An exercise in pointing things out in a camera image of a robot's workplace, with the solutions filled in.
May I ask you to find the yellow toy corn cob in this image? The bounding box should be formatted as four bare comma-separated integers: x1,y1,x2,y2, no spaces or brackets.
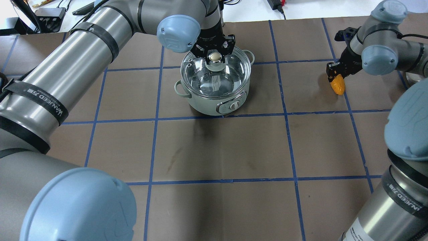
330,74,345,96

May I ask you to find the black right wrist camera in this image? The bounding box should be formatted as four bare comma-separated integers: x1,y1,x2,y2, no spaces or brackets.
334,27,359,42

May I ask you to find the glass pot lid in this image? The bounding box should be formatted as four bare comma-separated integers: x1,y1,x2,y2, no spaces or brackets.
180,47,255,99

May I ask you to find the black power adapter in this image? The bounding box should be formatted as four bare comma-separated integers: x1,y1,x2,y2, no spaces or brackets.
267,0,286,14

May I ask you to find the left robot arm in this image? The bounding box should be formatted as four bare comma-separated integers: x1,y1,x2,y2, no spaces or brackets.
1,0,234,241

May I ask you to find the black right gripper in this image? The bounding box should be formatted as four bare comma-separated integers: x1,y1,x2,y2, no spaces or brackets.
327,47,362,82

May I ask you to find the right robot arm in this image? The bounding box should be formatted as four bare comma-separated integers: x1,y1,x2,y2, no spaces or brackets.
326,0,428,241

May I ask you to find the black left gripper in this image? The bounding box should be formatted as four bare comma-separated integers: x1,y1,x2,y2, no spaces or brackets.
191,26,236,60

